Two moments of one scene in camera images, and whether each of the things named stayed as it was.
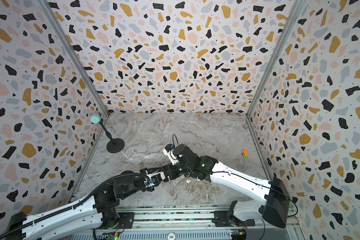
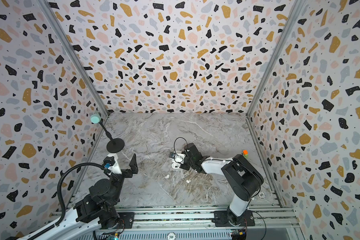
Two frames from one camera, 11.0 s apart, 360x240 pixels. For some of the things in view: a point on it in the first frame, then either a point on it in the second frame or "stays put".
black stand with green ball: [115, 145] stays put
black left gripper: [146, 171] -> [134, 165]
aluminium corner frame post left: [75, 56] stays put
